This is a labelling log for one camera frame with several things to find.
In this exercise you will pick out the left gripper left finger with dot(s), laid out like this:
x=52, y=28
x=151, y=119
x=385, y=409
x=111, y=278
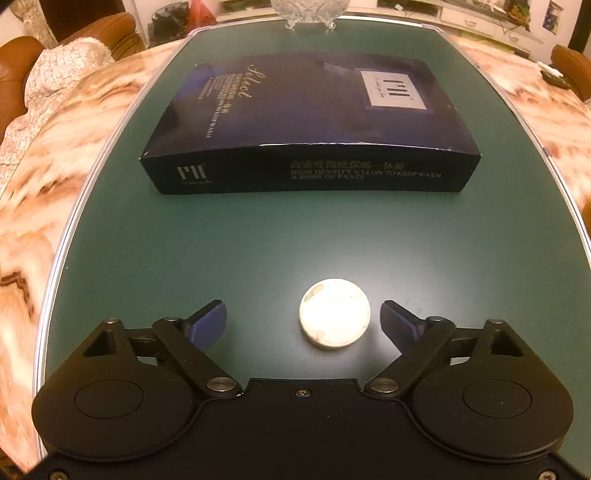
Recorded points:
x=186, y=341

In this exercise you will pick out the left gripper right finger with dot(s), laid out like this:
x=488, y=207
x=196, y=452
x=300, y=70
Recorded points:
x=421, y=343

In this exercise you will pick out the cream round tin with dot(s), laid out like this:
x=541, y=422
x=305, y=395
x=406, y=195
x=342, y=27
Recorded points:
x=334, y=313

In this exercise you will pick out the dark blue box lid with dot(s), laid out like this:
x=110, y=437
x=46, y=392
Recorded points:
x=310, y=121

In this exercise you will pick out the green desk mat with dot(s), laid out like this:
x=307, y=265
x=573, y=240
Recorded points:
x=511, y=245

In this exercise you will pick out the black remote control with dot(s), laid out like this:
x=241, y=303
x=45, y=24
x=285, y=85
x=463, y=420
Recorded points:
x=553, y=76

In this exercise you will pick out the white lace sofa cover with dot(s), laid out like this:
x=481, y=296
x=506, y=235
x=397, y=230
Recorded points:
x=22, y=131

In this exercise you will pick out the brown leather sofa right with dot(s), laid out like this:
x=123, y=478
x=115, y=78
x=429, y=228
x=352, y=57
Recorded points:
x=575, y=67

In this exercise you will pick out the brown leather sofa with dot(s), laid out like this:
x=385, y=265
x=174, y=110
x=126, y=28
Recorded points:
x=575, y=67
x=28, y=68

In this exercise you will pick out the brown leather sofa left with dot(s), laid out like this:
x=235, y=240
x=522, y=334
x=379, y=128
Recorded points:
x=28, y=68

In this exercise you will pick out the crystal glass bowl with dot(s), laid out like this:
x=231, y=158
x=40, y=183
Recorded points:
x=310, y=11

